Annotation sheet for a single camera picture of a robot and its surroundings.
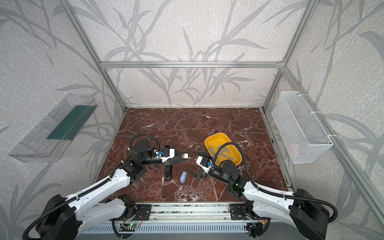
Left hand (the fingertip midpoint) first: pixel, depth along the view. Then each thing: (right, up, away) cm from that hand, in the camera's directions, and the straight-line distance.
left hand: (186, 153), depth 67 cm
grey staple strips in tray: (+13, -4, +29) cm, 32 cm away
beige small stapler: (0, 0, -3) cm, 3 cm away
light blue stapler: (-3, -17, +16) cm, 24 cm away
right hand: (+2, -2, +3) cm, 4 cm away
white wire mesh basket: (+49, +8, -6) cm, 50 cm away
